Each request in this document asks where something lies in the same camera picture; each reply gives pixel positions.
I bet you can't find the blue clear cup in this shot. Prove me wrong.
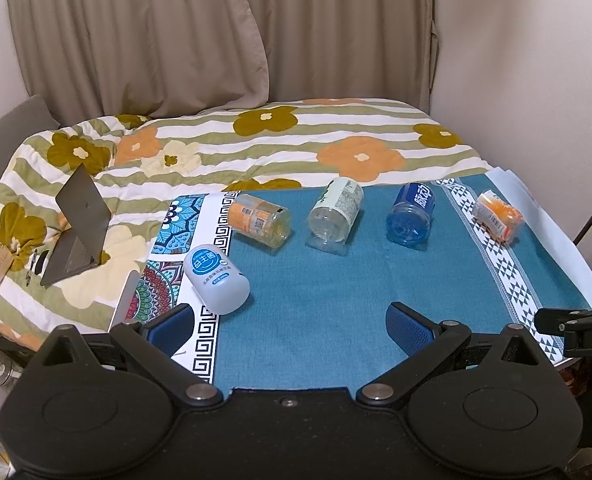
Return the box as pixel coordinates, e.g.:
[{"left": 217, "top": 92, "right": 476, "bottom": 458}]
[{"left": 386, "top": 183, "right": 435, "bottom": 247}]

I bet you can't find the white sheet under cloth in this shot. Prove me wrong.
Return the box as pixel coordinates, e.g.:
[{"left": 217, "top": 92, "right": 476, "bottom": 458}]
[{"left": 486, "top": 167, "right": 592, "bottom": 309}]

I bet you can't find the colourful mandala patterned cloth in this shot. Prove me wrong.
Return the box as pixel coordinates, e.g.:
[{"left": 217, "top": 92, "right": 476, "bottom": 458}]
[{"left": 125, "top": 192, "right": 237, "bottom": 382}]

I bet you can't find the small orange white cup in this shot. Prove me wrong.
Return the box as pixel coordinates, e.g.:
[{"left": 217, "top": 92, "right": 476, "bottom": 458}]
[{"left": 473, "top": 190, "right": 524, "bottom": 244}]

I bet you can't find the orange label clear cup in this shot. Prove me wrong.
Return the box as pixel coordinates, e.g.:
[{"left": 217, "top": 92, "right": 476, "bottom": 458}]
[{"left": 227, "top": 194, "right": 291, "bottom": 249}]

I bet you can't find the teal patterned cloth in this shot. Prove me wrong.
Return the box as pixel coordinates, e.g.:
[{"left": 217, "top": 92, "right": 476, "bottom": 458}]
[{"left": 213, "top": 174, "right": 587, "bottom": 391}]

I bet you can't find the beige curtain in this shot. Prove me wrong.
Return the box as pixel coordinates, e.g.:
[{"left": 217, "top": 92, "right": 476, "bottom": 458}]
[{"left": 7, "top": 0, "right": 438, "bottom": 125}]

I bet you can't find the white blue label cup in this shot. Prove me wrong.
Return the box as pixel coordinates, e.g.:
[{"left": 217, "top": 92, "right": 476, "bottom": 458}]
[{"left": 183, "top": 244, "right": 250, "bottom": 315}]

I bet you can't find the green white label clear cup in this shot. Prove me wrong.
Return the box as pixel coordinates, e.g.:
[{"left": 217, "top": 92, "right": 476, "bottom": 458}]
[{"left": 305, "top": 177, "right": 364, "bottom": 256}]

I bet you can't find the floral striped bedspread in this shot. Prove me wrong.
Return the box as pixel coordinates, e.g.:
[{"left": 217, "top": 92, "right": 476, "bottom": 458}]
[{"left": 0, "top": 98, "right": 488, "bottom": 350}]

